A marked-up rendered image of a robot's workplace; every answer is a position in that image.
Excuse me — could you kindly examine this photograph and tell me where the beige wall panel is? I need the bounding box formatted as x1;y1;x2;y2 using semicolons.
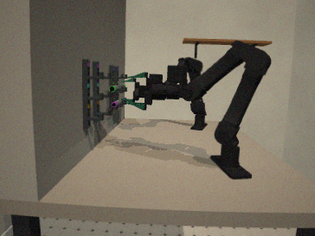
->
0;0;126;202

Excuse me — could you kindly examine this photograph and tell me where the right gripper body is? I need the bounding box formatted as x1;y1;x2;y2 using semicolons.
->
132;79;139;102

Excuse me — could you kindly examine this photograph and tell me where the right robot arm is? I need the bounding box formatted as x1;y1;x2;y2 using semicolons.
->
135;57;208;131

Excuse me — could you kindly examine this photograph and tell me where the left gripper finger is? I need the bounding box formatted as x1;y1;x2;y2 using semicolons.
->
126;102;145;110
126;72;145;78

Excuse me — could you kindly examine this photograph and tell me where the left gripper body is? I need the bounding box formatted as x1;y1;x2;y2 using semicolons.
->
144;73;166;110

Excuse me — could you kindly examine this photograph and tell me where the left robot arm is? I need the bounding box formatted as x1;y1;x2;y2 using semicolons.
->
164;41;271;180

